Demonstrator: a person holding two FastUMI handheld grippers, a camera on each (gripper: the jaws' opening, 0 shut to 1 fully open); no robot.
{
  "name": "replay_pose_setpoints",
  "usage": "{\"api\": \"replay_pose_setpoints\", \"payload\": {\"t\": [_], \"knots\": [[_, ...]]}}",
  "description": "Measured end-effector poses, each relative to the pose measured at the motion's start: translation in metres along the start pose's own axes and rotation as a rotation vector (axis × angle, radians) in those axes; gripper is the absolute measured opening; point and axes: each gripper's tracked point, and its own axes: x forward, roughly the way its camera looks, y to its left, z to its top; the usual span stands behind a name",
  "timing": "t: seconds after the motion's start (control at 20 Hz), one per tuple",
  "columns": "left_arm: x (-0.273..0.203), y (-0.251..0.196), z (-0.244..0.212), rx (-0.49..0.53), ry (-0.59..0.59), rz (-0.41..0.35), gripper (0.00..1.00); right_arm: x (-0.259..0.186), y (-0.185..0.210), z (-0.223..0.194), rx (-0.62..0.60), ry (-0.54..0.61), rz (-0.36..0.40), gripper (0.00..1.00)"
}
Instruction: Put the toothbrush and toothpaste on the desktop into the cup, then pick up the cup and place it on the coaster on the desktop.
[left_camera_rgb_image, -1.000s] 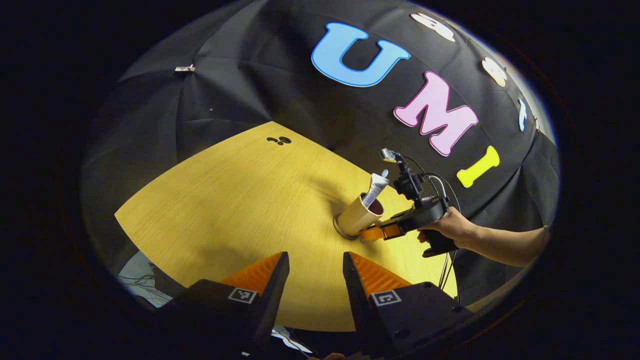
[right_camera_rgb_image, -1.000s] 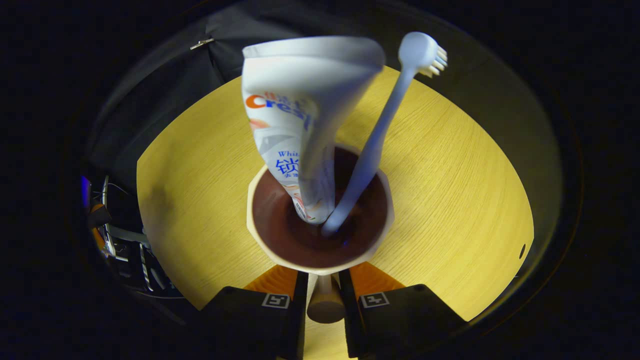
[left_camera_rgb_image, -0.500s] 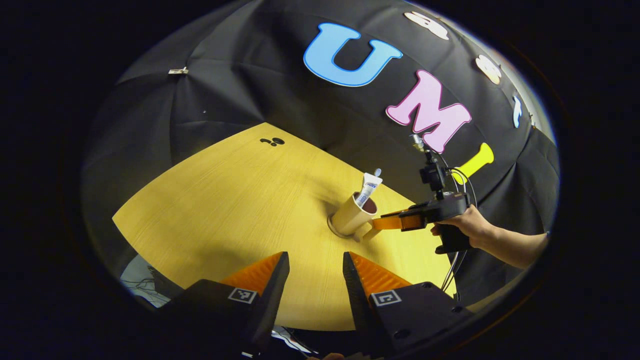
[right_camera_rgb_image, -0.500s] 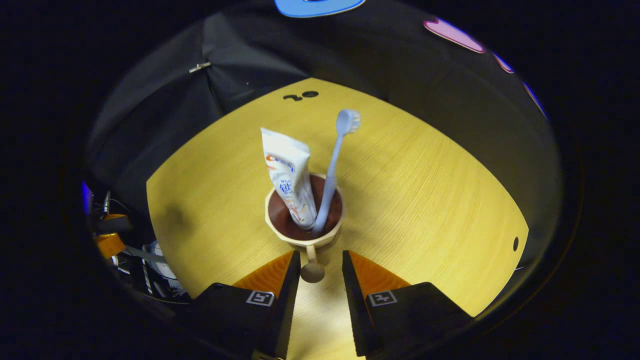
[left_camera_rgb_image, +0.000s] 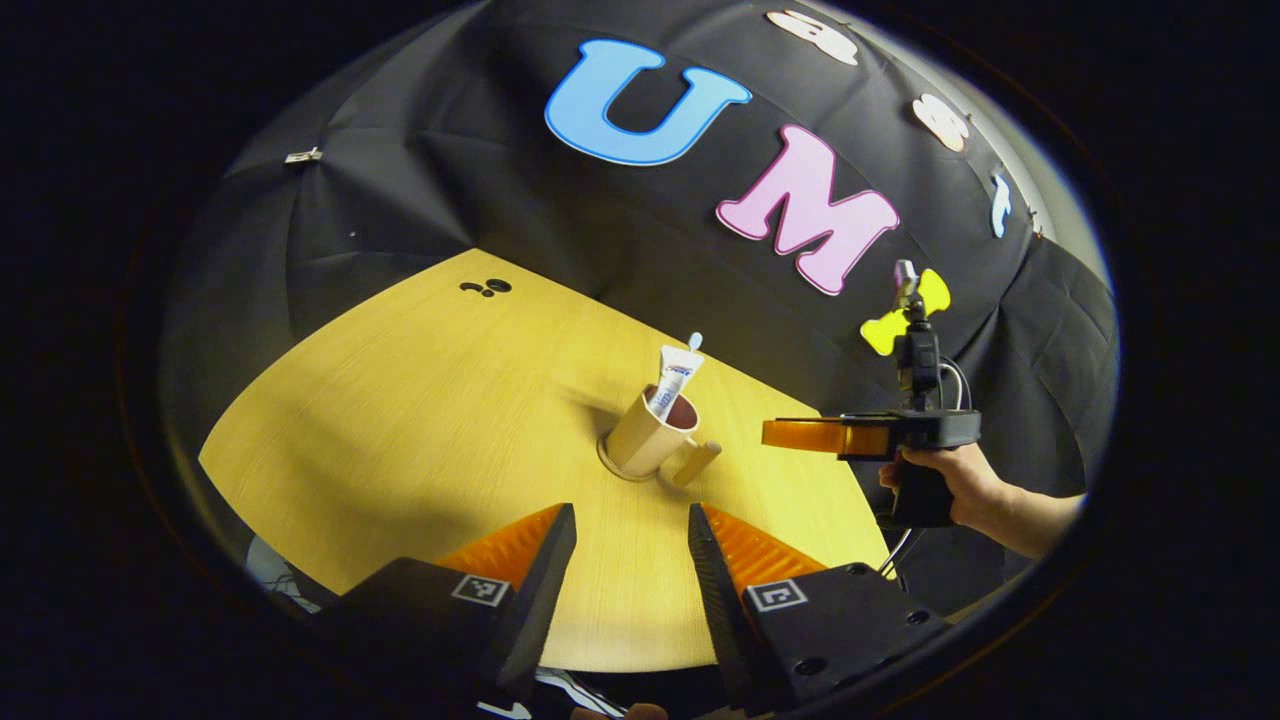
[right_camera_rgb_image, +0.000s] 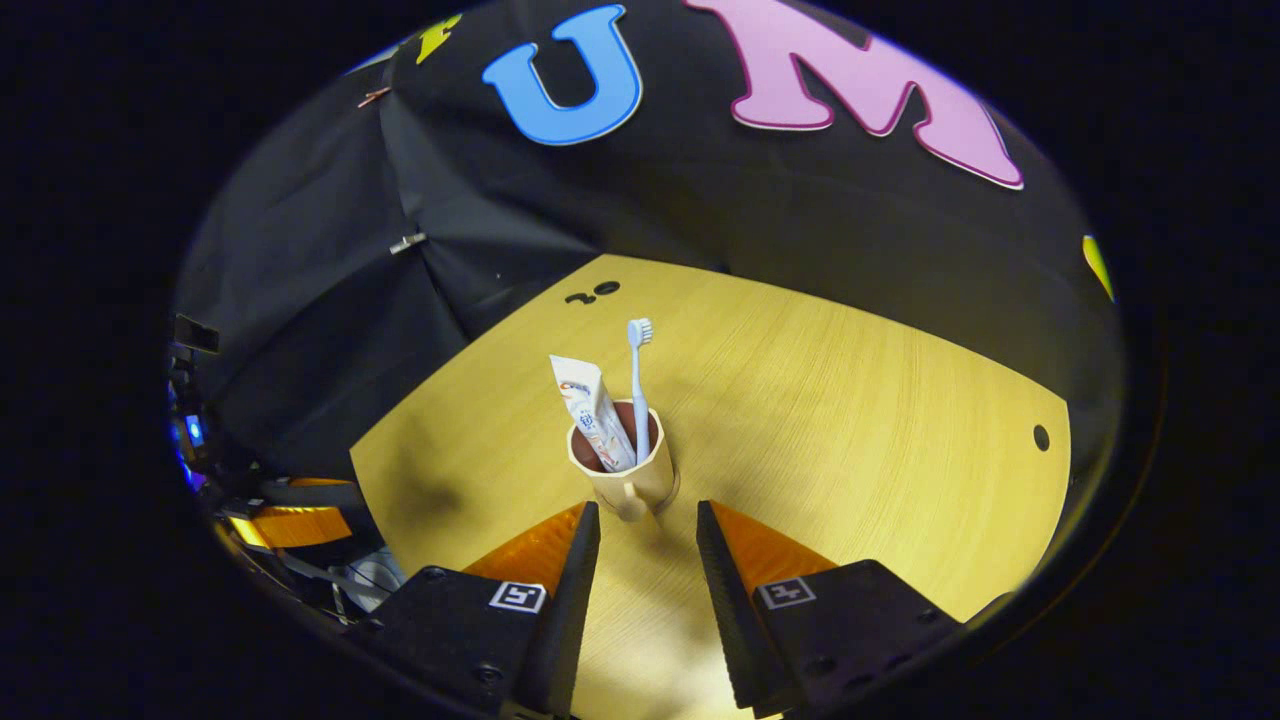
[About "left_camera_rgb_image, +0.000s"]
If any black backdrop cloth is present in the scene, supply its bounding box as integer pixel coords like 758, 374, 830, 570
160, 0, 1121, 613

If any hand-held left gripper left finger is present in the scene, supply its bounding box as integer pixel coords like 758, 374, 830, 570
318, 503, 580, 707

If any white toothpaste tube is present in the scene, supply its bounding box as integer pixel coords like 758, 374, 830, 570
645, 344, 707, 422

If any round wooden coaster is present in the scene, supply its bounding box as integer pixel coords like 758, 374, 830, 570
596, 430, 663, 485

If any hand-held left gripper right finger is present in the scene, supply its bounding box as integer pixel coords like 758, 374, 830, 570
686, 503, 953, 715

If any beige cup with handle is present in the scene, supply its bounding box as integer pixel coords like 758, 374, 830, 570
597, 383, 724, 490

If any wooden desktop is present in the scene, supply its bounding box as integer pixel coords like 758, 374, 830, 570
197, 248, 893, 674

